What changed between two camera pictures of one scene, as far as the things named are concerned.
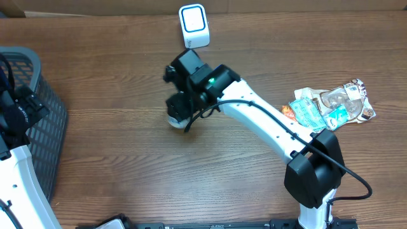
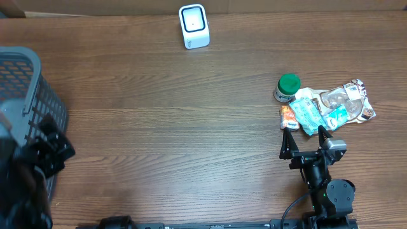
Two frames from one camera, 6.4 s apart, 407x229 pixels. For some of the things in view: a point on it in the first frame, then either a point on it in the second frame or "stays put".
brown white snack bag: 352,95 stays put
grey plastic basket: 47,141 stays put
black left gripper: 28,106 to 56,146
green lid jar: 180,124 to 288,84
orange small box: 287,111 stays put
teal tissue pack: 307,113 stays put
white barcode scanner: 194,25 stays put
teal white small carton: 337,117 stays put
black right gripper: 181,107 to 289,150
